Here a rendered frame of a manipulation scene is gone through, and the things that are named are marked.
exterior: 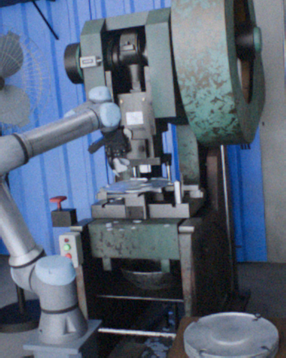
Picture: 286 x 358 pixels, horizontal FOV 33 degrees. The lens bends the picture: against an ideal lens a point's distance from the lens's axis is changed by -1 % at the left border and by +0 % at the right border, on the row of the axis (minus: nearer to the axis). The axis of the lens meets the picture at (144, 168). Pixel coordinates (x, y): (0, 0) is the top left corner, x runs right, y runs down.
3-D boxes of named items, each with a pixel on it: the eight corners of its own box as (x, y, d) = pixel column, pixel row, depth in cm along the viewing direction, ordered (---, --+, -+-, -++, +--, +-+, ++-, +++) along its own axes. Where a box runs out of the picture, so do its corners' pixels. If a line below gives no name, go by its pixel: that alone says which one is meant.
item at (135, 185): (179, 178, 214) (179, 177, 214) (159, 192, 187) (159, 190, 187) (119, 180, 224) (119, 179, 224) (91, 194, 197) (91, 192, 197)
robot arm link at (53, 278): (52, 314, 140) (46, 269, 138) (30, 302, 150) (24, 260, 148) (86, 300, 147) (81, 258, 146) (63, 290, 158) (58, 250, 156)
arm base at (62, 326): (74, 345, 140) (71, 314, 139) (29, 341, 145) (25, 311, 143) (95, 322, 154) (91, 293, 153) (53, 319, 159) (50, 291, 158)
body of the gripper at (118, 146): (127, 160, 178) (119, 131, 172) (106, 161, 181) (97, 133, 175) (132, 149, 185) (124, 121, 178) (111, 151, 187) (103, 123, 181)
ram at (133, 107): (151, 159, 201) (144, 87, 197) (118, 161, 207) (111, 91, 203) (164, 154, 217) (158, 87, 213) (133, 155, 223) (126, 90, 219)
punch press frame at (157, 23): (191, 341, 195) (161, -3, 177) (95, 333, 210) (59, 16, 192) (227, 271, 268) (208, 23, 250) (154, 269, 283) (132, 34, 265)
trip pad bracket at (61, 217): (74, 253, 206) (69, 209, 204) (55, 253, 210) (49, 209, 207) (81, 249, 212) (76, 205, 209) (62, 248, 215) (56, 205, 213)
